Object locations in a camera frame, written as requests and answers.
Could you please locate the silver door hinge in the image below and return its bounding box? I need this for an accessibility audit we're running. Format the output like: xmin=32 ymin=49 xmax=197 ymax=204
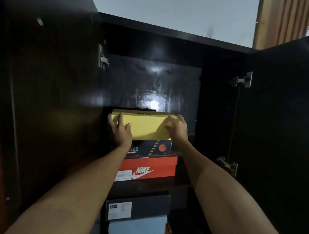
xmin=98 ymin=44 xmax=110 ymax=70
xmin=228 ymin=71 xmax=253 ymax=88
xmin=216 ymin=156 xmax=238 ymax=178

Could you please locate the black shoe box white label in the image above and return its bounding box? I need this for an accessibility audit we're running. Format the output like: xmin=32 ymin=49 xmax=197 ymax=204
xmin=105 ymin=194 xmax=171 ymax=222

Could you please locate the black wooden cabinet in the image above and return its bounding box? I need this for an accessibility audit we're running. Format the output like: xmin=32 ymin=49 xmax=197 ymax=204
xmin=98 ymin=12 xmax=256 ymax=234

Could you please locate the person's left forearm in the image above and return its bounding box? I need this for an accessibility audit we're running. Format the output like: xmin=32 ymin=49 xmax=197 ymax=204
xmin=4 ymin=143 xmax=131 ymax=234

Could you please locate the red shoe box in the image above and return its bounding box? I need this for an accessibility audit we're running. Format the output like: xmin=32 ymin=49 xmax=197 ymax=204
xmin=114 ymin=154 xmax=178 ymax=182

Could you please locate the dark blue printed shoe box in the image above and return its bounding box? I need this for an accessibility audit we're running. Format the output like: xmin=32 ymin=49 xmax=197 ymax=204
xmin=126 ymin=140 xmax=172 ymax=157

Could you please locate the person's right hand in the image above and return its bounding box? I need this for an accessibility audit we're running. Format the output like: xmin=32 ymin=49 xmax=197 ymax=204
xmin=165 ymin=114 xmax=189 ymax=145

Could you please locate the black cabinet door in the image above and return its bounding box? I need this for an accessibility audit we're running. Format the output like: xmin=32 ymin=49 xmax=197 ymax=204
xmin=0 ymin=0 xmax=109 ymax=227
xmin=227 ymin=36 xmax=309 ymax=234

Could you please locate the person's right forearm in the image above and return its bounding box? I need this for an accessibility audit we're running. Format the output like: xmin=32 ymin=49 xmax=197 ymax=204
xmin=175 ymin=140 xmax=279 ymax=234

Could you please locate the light blue shoe box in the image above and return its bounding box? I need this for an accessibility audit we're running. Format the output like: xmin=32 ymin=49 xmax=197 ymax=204
xmin=108 ymin=215 xmax=169 ymax=234

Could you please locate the wooden slat panel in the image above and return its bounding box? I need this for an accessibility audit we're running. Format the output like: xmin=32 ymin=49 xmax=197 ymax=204
xmin=253 ymin=0 xmax=309 ymax=50

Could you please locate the person's left hand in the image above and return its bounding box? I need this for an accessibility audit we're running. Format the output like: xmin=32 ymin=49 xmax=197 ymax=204
xmin=107 ymin=113 xmax=133 ymax=149

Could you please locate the yellow shoe box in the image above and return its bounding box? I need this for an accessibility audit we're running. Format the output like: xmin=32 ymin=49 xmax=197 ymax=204
xmin=111 ymin=109 xmax=179 ymax=141

